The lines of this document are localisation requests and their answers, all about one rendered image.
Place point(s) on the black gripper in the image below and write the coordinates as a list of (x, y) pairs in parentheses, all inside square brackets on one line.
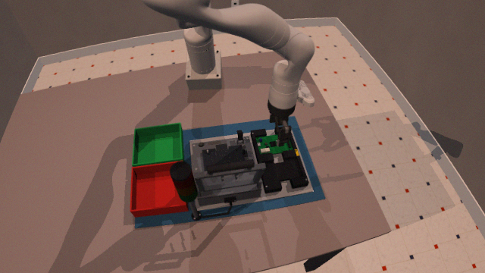
[(281, 117)]

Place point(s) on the green bin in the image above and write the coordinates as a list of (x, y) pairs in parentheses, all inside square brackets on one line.
[(158, 144)]

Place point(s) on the green circuit board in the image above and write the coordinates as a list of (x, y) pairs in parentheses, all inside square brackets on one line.
[(268, 144)]

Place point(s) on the red open-top bin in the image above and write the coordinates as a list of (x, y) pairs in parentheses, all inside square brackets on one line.
[(152, 187)]

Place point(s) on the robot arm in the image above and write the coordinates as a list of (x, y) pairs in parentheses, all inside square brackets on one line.
[(253, 22)]

